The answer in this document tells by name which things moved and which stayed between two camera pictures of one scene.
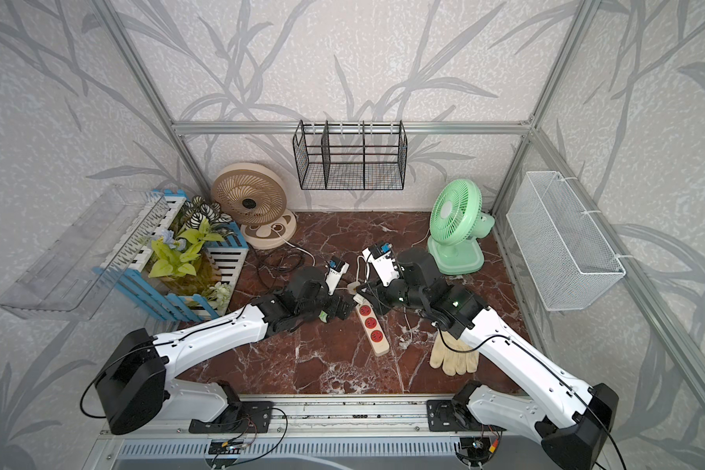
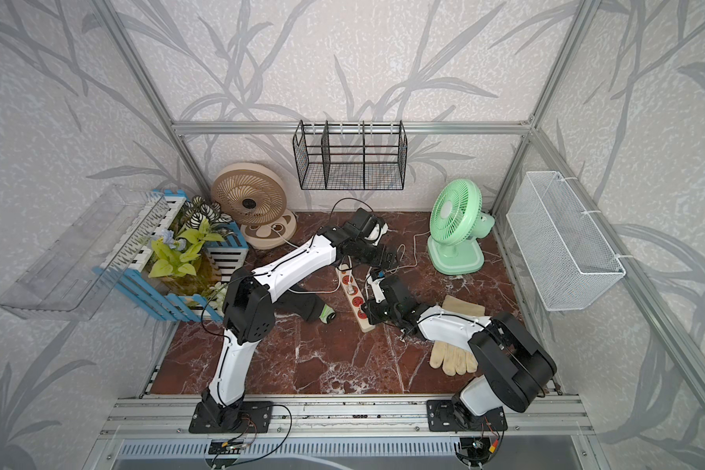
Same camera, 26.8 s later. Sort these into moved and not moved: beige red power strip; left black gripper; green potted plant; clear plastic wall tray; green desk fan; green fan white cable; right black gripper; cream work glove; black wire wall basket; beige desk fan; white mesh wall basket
Moved: right black gripper; left black gripper; green fan white cable; beige red power strip
Not moved: beige desk fan; white mesh wall basket; cream work glove; green desk fan; black wire wall basket; clear plastic wall tray; green potted plant
